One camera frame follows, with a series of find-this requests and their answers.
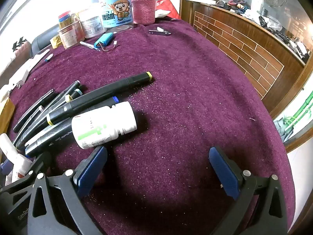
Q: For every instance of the silver nail clipper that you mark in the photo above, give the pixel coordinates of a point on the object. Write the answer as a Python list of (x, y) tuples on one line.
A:
[(159, 31)]

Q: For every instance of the white pill bottle green label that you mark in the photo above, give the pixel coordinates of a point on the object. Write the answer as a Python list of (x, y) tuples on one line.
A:
[(102, 124)]

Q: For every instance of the black spiky ornament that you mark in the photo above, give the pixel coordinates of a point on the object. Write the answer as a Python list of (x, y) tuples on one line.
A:
[(19, 42)]

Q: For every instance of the white power strip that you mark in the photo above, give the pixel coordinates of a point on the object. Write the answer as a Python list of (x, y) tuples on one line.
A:
[(36, 60)]

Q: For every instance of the small white pen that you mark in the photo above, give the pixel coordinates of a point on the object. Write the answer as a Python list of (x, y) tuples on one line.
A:
[(89, 46)]

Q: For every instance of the black marker dark blue band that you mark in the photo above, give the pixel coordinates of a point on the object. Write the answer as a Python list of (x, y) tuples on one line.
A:
[(49, 139)]

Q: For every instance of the white plastic jar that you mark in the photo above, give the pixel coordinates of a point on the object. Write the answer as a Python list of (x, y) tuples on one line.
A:
[(91, 24)]

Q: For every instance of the jar with yellow contents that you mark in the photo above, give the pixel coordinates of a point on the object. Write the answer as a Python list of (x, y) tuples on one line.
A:
[(64, 19)]

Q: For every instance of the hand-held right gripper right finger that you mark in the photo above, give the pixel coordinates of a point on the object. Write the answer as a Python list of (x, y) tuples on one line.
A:
[(223, 171)]

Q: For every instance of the flat white box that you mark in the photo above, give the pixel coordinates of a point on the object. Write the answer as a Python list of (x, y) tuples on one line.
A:
[(200, 0)]

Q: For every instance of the white tissue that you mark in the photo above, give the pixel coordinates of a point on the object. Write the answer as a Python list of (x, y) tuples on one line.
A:
[(161, 13)]

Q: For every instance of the black marker yellow caps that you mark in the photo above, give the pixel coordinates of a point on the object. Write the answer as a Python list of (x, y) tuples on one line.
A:
[(102, 93)]

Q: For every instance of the red box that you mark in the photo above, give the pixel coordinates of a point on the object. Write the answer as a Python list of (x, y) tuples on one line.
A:
[(168, 7)]

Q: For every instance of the white bottle red label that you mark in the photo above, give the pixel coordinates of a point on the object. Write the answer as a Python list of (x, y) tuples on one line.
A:
[(22, 165)]

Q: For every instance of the purple tablecloth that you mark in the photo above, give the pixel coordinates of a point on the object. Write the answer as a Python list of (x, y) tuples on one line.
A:
[(183, 102)]

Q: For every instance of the clear jar blue cartoon label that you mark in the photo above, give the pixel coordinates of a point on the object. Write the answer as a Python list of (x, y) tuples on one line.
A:
[(117, 12)]

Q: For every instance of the bamboo picture panel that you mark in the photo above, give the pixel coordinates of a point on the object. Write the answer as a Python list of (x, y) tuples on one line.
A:
[(296, 120)]

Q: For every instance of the orange yellow packet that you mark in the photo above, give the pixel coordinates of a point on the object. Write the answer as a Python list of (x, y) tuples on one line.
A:
[(6, 115)]

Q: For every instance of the pink thermos with knitted sleeve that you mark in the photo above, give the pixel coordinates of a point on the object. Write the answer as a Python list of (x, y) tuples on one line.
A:
[(143, 7)]

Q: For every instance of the wooden brick-pattern counter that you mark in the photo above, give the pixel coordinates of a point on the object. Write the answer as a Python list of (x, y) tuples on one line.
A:
[(244, 44)]

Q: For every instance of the yellow foil packet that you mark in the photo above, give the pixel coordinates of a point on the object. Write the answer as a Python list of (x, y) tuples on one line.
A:
[(55, 41)]

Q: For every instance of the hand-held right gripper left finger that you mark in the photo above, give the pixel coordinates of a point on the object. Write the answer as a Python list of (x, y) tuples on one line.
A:
[(94, 166)]

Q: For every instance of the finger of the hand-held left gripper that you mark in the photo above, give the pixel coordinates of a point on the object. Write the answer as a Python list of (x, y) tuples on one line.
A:
[(41, 162)]

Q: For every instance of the white tube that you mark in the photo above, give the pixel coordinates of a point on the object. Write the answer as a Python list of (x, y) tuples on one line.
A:
[(7, 144)]

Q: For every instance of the clear cup orange contents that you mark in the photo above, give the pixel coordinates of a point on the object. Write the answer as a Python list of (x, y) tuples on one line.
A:
[(71, 35)]

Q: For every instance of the grey chair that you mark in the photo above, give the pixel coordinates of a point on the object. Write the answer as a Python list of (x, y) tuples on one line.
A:
[(44, 39)]

